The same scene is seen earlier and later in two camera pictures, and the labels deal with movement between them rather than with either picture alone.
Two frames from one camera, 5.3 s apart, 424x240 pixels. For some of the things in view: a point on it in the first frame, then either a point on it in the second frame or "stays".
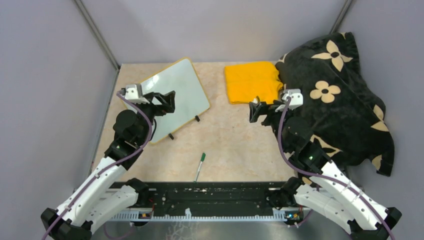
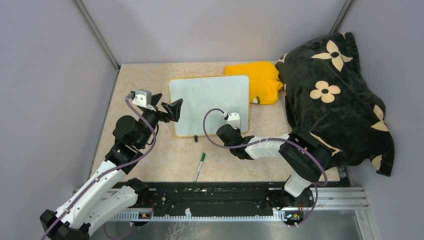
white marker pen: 202,158 stays
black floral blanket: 346,115 stays
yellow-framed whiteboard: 191,100 → 230,93
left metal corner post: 93,26 stays
